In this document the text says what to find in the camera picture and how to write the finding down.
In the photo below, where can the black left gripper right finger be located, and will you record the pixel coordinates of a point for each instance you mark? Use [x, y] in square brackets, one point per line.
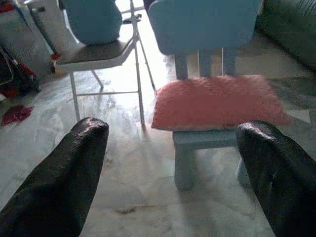
[284, 177]

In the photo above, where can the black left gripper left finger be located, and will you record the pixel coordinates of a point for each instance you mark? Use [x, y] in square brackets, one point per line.
[56, 182]

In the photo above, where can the red fabric pillow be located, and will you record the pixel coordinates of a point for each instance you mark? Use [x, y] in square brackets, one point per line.
[217, 103]

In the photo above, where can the dark sofa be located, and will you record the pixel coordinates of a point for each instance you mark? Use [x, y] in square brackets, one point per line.
[291, 29]

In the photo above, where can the dark red cloth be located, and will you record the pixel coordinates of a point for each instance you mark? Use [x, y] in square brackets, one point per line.
[16, 114]

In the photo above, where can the black red stroller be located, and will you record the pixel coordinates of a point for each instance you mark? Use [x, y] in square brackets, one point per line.
[14, 74]

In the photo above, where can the white metal folding chair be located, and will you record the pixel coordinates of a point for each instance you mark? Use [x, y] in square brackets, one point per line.
[98, 54]

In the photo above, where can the teal cushion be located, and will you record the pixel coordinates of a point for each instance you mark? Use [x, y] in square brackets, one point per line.
[95, 22]

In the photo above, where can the light blue kids chair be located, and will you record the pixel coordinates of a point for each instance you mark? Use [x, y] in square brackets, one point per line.
[202, 24]

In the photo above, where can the black sandal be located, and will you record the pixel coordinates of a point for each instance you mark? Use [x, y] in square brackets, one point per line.
[132, 19]

